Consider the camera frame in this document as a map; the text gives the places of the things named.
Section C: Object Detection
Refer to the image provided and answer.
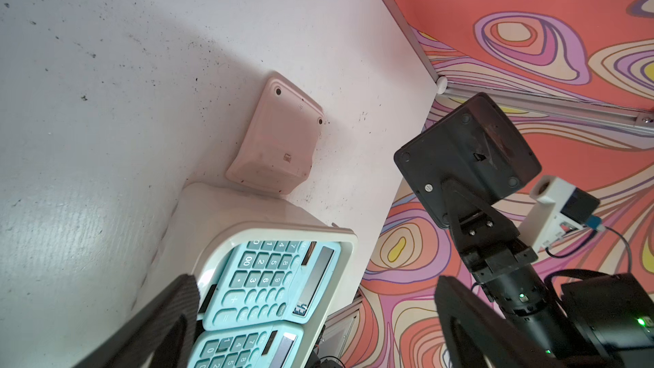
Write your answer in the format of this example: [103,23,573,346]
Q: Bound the teal calculator with display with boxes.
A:
[187,321,303,368]

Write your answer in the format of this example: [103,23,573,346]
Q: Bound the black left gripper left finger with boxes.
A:
[77,274,200,367]

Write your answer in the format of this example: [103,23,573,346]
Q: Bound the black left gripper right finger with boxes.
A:
[434,276,565,367]

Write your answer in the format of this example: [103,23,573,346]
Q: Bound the cream plastic storage box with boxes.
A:
[135,183,358,367]

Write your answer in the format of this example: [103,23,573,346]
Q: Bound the light blue calculator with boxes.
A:
[200,240,342,331]

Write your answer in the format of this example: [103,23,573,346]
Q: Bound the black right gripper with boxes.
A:
[441,179,653,367]

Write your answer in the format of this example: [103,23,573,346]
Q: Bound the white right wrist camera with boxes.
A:
[519,175,601,251]

